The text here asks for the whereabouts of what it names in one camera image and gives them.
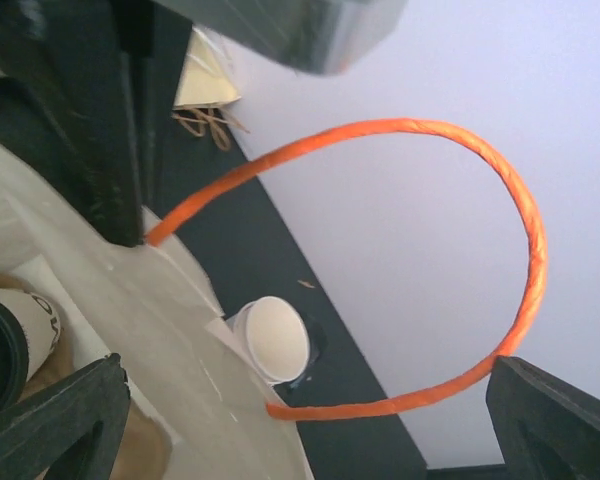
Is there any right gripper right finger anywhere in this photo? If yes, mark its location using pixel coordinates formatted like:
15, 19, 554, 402
486, 356, 600, 480

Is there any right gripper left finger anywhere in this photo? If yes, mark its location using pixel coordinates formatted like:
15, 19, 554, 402
0, 353, 131, 479

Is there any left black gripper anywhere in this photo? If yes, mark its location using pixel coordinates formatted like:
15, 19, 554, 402
0, 1, 405, 247

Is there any white paper coffee cup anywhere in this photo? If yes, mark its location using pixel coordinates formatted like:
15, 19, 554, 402
0, 289, 61, 383

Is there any cream bear paper bag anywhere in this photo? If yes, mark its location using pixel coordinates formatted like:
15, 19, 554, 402
0, 118, 549, 480

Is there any black plastic cup lid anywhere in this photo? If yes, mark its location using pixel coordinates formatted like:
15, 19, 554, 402
0, 303, 29, 412

